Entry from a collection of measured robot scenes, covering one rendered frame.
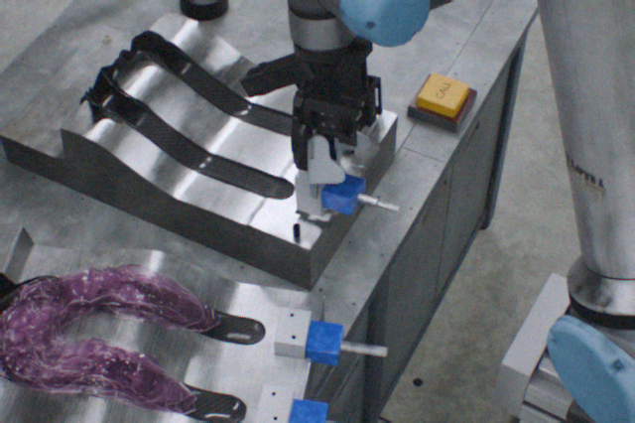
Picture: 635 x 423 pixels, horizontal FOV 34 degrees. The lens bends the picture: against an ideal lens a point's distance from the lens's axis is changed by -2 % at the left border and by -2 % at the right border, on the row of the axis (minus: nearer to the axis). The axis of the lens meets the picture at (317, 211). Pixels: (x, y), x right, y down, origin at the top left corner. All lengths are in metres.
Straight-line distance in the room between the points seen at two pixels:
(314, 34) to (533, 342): 0.40
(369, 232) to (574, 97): 0.73
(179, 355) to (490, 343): 1.16
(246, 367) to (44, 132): 0.48
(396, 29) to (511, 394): 0.40
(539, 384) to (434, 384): 1.13
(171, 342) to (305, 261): 0.20
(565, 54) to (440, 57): 0.95
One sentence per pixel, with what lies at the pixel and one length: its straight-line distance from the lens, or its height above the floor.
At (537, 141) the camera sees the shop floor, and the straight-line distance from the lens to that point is 2.69.
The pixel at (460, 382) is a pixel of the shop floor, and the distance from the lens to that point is 2.24.
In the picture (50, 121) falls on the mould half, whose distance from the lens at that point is 1.54.
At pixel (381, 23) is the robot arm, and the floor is 1.27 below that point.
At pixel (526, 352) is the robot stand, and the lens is 1.12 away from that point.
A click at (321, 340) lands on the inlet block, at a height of 0.87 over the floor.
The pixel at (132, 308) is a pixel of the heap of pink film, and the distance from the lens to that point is 1.25.
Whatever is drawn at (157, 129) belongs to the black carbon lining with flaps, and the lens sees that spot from 1.43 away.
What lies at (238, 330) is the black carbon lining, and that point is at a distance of 1.29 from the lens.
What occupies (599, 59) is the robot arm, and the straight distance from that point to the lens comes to 0.73.
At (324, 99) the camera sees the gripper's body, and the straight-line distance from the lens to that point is 1.19.
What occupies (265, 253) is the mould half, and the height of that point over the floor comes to 0.84.
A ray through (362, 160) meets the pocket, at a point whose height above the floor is 0.86.
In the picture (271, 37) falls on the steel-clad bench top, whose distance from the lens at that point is 1.71.
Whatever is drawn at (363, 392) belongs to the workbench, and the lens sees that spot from 1.90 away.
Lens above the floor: 1.93
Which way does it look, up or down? 51 degrees down
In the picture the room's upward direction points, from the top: 1 degrees counter-clockwise
